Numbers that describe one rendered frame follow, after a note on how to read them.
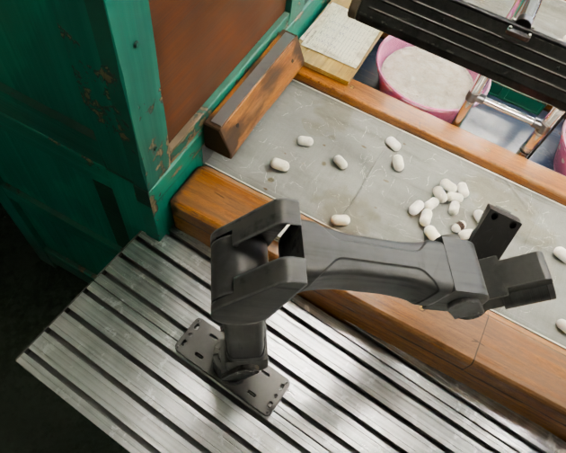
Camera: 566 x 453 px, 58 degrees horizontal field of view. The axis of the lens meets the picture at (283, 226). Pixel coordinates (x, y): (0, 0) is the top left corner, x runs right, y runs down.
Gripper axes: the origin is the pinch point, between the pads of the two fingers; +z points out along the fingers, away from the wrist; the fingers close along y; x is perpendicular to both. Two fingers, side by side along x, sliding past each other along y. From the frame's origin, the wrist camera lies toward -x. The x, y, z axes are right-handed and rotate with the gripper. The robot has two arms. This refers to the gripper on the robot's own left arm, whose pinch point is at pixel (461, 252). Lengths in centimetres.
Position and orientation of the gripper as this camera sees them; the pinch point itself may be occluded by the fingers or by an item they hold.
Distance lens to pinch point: 86.1
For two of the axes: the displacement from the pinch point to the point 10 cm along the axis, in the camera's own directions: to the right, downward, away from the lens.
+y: -8.8, -4.5, 1.6
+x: -3.8, 8.6, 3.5
